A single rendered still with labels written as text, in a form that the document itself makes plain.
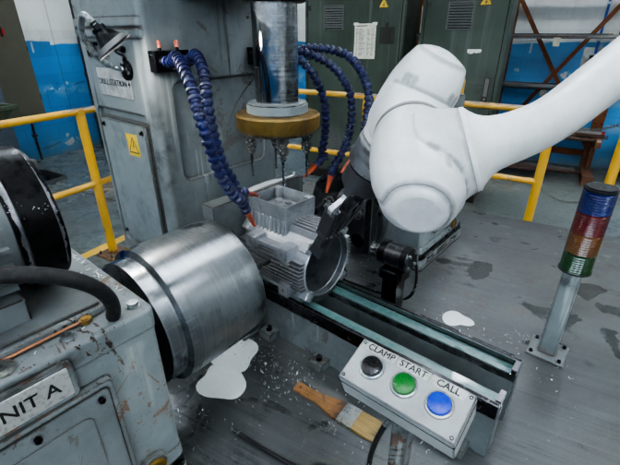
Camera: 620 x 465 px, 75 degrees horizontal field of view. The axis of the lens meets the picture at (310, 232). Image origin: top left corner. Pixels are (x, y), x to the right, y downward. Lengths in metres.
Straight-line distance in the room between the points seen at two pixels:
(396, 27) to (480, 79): 0.87
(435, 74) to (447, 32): 3.41
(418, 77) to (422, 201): 0.21
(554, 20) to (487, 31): 1.96
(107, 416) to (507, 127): 0.60
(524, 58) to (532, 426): 5.17
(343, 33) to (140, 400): 3.94
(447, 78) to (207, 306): 0.49
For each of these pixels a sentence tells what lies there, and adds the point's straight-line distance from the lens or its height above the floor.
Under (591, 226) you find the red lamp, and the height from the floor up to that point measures 1.14.
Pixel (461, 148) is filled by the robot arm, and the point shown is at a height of 1.38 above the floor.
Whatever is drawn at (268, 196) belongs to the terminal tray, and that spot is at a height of 1.13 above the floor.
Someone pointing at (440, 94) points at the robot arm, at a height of 1.41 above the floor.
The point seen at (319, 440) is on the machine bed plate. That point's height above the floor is 0.80.
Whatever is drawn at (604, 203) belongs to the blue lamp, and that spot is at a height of 1.19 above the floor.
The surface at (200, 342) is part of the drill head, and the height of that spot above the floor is 1.04.
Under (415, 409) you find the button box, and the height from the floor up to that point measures 1.06.
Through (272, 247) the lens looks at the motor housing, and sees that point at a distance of 0.90.
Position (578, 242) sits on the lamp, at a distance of 0.99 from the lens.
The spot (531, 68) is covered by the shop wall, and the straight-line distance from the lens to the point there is 5.83.
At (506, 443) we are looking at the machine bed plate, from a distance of 0.93.
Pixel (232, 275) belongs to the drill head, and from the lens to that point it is 0.72.
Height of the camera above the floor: 1.49
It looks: 26 degrees down
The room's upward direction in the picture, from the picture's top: straight up
